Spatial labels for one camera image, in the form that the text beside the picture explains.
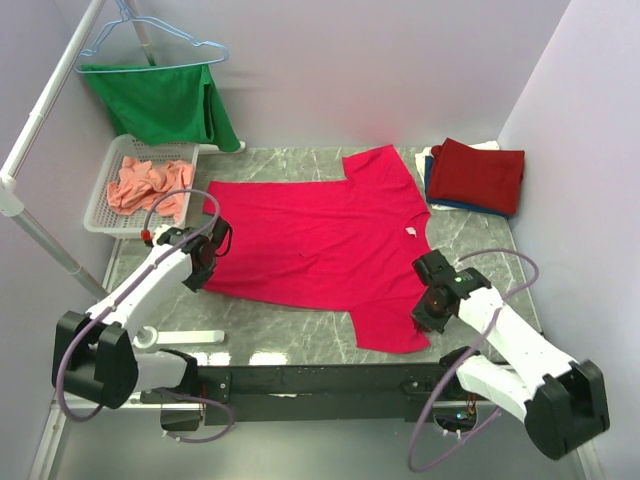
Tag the green hanging t-shirt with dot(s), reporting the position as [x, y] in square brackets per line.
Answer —
[159, 106]

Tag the white clothes rack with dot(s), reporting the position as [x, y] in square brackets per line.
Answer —
[56, 179]

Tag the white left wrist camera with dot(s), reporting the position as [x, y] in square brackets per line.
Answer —
[151, 237]

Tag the aluminium rail frame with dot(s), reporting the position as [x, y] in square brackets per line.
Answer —
[306, 422]

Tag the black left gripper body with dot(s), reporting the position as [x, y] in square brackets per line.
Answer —
[199, 279]

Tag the light blue wire hanger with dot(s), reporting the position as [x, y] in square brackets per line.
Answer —
[128, 13]

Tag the white plastic laundry basket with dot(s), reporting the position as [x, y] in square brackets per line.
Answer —
[169, 209]

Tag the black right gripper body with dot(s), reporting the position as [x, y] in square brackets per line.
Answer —
[427, 313]

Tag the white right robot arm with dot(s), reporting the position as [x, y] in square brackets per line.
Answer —
[561, 402]

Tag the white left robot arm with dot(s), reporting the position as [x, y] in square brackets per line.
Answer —
[104, 355]

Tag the blue folded t-shirt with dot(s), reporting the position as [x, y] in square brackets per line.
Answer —
[449, 204]

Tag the pink-red t-shirt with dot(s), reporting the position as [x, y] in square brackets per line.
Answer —
[345, 245]

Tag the dark red folded t-shirt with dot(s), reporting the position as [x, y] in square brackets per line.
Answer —
[490, 179]

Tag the salmon orange t-shirt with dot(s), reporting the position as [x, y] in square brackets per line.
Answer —
[142, 183]

